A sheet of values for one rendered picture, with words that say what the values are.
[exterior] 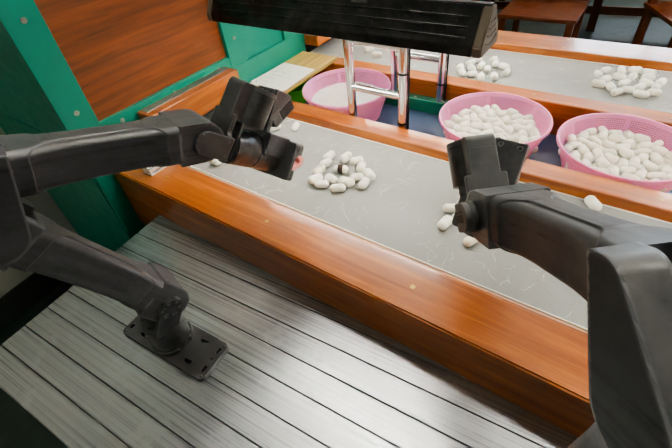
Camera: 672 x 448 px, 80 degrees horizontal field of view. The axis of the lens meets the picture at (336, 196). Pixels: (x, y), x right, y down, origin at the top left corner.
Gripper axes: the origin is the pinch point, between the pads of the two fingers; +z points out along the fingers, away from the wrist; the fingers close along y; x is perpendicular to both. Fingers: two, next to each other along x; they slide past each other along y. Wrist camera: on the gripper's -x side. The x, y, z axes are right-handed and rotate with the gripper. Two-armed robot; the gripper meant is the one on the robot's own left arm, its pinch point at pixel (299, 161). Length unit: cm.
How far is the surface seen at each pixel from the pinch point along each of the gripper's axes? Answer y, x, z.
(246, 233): 3.6, 16.0, -4.8
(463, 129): -18.0, -18.9, 39.1
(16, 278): 125, 81, 15
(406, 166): -12.2, -5.6, 24.0
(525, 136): -32, -21, 41
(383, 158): -6.0, -5.9, 24.3
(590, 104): -42, -34, 53
